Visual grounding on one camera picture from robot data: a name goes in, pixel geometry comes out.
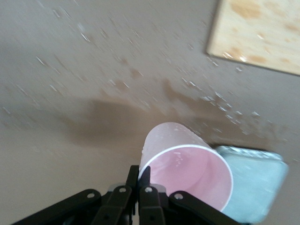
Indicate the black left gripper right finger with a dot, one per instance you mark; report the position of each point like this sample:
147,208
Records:
150,206

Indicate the pink plastic cup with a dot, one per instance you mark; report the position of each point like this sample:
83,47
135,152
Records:
187,168

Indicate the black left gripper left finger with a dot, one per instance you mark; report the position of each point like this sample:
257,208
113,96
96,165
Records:
117,206

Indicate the grey digital kitchen scale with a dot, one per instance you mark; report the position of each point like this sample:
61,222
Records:
255,182

